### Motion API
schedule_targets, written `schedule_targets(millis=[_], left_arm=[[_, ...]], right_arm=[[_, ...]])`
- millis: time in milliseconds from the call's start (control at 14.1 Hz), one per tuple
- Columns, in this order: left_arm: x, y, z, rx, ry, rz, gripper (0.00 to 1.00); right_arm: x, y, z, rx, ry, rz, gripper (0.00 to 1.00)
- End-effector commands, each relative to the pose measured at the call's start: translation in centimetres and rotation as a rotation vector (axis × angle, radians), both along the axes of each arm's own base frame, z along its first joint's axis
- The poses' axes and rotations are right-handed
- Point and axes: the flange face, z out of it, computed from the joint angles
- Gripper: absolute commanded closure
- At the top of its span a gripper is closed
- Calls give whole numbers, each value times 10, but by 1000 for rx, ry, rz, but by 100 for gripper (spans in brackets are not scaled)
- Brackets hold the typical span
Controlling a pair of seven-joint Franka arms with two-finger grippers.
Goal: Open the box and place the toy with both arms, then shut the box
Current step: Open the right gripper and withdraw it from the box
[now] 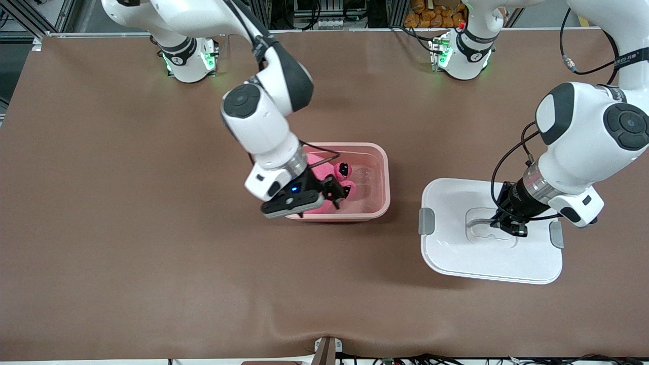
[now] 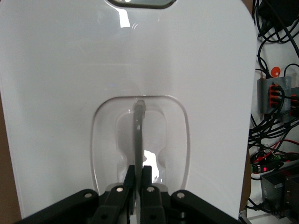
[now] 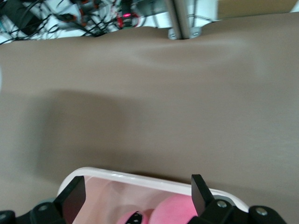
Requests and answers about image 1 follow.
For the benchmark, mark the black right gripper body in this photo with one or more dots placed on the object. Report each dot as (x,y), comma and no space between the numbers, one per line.
(313,179)

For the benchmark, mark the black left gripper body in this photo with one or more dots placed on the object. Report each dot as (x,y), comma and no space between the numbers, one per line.
(518,202)

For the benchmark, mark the pink plush toy with sunglasses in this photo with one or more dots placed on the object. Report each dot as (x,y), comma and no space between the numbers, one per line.
(319,172)

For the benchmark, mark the white box lid grey latches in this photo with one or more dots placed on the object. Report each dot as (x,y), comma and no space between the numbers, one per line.
(456,253)

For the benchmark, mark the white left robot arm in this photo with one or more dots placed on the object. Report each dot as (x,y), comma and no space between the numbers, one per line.
(573,162)

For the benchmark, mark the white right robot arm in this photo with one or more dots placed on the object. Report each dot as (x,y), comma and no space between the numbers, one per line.
(258,126)

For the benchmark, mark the pink translucent plastic box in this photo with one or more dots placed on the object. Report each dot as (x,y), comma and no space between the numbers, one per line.
(372,172)

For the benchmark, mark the white connector strip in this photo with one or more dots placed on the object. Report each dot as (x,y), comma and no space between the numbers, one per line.
(332,24)

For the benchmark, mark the orange snack bags pile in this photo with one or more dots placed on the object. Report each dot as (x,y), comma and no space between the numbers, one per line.
(431,15)

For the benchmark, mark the aluminium frame post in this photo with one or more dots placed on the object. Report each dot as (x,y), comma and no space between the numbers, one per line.
(395,12)
(261,10)

